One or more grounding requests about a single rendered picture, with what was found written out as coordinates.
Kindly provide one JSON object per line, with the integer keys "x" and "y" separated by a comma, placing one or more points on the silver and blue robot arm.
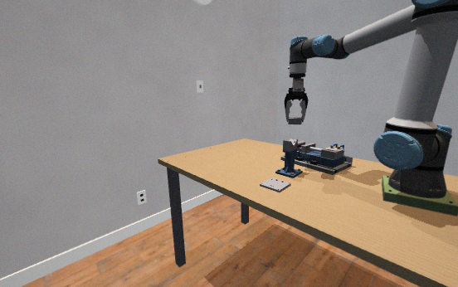
{"x": 414, "y": 145}

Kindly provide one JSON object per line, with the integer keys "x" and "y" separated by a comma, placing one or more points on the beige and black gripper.
{"x": 289, "y": 97}

